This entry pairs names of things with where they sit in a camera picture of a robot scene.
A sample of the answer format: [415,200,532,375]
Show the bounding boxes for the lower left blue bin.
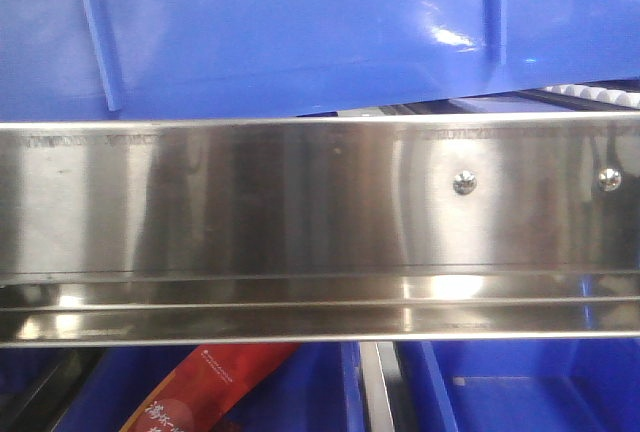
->
[55,343,365,431]

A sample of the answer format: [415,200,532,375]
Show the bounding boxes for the red snack package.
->
[121,342,299,431]

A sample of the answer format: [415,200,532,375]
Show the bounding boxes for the silver screw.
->
[597,167,623,192]
[452,170,477,196]

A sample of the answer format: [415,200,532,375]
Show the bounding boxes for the left silver screw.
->
[452,170,477,196]

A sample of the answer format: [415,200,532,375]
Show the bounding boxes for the lower right blue bin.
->
[397,339,639,431]

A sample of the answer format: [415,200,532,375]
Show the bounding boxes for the white roller track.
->
[542,84,639,109]

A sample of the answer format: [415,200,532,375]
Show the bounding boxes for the metal divider bar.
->
[359,341,399,432]

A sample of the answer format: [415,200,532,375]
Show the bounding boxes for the black frame bar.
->
[1,348,104,431]

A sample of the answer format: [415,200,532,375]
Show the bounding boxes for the large blue plastic bin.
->
[1,0,639,122]

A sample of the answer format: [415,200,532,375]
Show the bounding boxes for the right silver screw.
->
[597,167,623,192]

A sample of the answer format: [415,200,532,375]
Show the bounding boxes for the stainless steel shelf rail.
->
[1,112,639,347]

